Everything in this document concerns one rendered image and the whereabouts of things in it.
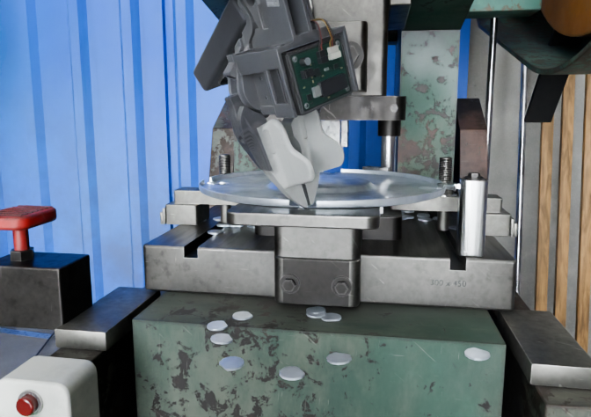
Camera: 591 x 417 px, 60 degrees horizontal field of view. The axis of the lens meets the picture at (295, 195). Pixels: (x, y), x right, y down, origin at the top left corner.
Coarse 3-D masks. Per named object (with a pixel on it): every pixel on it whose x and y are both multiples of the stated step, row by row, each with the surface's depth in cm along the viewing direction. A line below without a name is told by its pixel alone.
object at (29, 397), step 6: (30, 390) 46; (18, 396) 47; (24, 396) 46; (30, 396) 46; (36, 396) 46; (18, 402) 46; (24, 402) 46; (30, 402) 46; (36, 402) 46; (42, 402) 46; (18, 408) 46; (24, 408) 46; (30, 408) 46; (36, 408) 46; (24, 414) 46; (30, 414) 46
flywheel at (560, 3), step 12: (552, 0) 80; (564, 0) 75; (576, 0) 70; (588, 0) 66; (552, 12) 80; (564, 12) 75; (576, 12) 70; (588, 12) 66; (552, 24) 80; (564, 24) 75; (576, 24) 70; (588, 24) 66; (576, 36) 70; (588, 36) 72
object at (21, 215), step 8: (8, 208) 59; (16, 208) 58; (24, 208) 58; (32, 208) 58; (40, 208) 58; (48, 208) 59; (0, 216) 54; (8, 216) 54; (16, 216) 54; (24, 216) 55; (32, 216) 55; (40, 216) 57; (48, 216) 58; (0, 224) 54; (8, 224) 54; (16, 224) 54; (24, 224) 54; (32, 224) 55; (40, 224) 57; (16, 232) 57; (24, 232) 57; (16, 240) 57; (24, 240) 58; (16, 248) 57; (24, 248) 58
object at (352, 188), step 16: (224, 176) 69; (240, 176) 71; (256, 176) 71; (320, 176) 66; (336, 176) 66; (352, 176) 71; (368, 176) 71; (384, 176) 71; (400, 176) 70; (416, 176) 68; (208, 192) 54; (224, 192) 57; (240, 192) 57; (256, 192) 57; (272, 192) 57; (320, 192) 56; (336, 192) 56; (352, 192) 56; (368, 192) 57; (384, 192) 57; (400, 192) 57; (416, 192) 57; (432, 192) 53
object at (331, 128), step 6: (324, 126) 71; (330, 126) 71; (336, 126) 71; (342, 126) 71; (348, 126) 73; (330, 132) 71; (336, 132) 71; (342, 132) 71; (348, 132) 74; (336, 138) 71; (342, 138) 72; (342, 144) 72
